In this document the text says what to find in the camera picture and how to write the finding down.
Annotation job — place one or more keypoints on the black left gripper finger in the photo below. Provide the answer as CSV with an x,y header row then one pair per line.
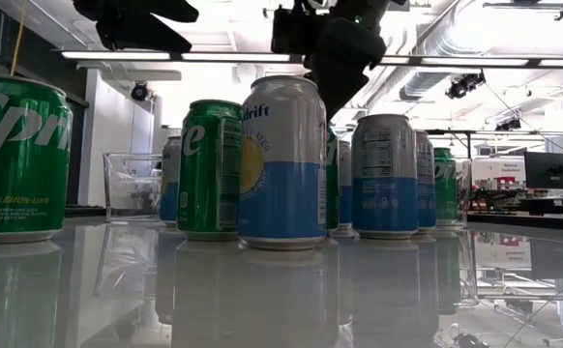
x,y
170,12
141,38

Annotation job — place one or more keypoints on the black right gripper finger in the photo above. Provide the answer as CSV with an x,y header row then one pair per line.
x,y
339,87

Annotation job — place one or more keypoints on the green Sprite can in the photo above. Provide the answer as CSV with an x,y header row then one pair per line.
x,y
209,179
20,159
446,193
332,193

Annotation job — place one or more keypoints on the black track spotlights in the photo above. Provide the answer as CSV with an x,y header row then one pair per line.
x,y
465,84
509,124

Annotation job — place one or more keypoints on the black ceiling track fixture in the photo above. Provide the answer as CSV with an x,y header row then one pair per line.
x,y
523,5

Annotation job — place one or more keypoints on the silver ventilation duct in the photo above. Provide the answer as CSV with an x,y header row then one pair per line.
x,y
422,84

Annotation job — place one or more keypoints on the black round spotlight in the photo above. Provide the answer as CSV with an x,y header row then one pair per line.
x,y
139,92

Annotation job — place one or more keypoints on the black metal table frame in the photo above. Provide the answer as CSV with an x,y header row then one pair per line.
x,y
85,211

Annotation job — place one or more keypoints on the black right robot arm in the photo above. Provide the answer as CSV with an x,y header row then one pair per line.
x,y
368,7

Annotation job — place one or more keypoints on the long ceiling light bar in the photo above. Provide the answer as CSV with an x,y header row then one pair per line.
x,y
455,60

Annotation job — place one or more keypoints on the white blue Spindrift can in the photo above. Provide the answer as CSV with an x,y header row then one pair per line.
x,y
345,193
425,193
281,203
171,193
383,203

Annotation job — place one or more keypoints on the black computer monitor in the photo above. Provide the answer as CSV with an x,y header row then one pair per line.
x,y
550,169

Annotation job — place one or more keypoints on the white wall sign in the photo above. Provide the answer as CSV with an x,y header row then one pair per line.
x,y
499,169

